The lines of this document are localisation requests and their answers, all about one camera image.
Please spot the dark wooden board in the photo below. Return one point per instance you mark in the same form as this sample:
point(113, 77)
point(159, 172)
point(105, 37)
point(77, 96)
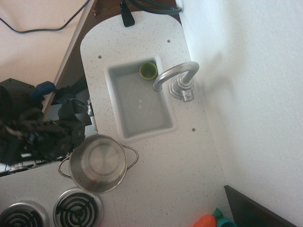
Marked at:
point(248, 213)

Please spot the teal plastic cup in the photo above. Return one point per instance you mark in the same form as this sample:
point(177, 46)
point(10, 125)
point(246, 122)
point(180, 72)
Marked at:
point(225, 222)

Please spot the grey sink basin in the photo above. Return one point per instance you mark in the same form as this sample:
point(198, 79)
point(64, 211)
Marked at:
point(139, 111)

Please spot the silver toy faucet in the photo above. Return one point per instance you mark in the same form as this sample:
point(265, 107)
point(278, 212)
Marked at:
point(181, 83)

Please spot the stainless steel pot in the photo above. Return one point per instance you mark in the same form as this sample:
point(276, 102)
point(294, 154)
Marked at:
point(99, 164)

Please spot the orange toy carrot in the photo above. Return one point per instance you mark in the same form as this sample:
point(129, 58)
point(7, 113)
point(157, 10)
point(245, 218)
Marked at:
point(206, 221)

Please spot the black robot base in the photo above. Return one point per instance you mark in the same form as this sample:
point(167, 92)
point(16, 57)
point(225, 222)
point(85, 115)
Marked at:
point(14, 97)

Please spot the stove burner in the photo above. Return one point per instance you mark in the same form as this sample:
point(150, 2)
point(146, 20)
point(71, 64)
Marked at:
point(24, 214)
point(76, 208)

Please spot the green plastic cup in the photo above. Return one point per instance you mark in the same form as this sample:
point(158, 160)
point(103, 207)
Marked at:
point(148, 70)

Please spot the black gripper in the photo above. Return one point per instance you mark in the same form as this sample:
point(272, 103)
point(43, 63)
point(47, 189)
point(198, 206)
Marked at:
point(54, 139)

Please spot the right stove burner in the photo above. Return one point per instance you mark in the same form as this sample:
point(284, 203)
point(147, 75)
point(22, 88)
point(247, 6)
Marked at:
point(76, 208)

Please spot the blue cloth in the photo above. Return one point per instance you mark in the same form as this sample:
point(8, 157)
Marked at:
point(41, 90)

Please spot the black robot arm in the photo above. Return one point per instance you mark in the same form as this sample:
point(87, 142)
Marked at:
point(29, 139)

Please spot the left stove burner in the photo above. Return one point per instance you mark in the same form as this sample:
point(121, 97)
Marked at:
point(24, 214)

